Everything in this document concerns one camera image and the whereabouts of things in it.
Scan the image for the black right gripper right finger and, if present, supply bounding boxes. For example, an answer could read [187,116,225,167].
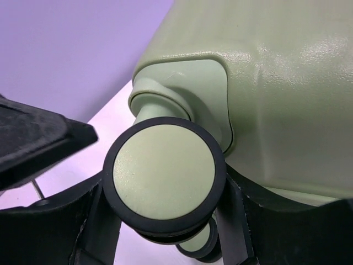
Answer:
[216,167,352,264]

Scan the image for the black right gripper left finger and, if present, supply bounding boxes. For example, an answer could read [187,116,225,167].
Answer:
[1,173,121,264]

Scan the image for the green hard-shell suitcase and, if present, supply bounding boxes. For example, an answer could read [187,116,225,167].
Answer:
[103,1,352,262]

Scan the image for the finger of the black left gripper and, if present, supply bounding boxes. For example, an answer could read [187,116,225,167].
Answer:
[1,97,98,189]

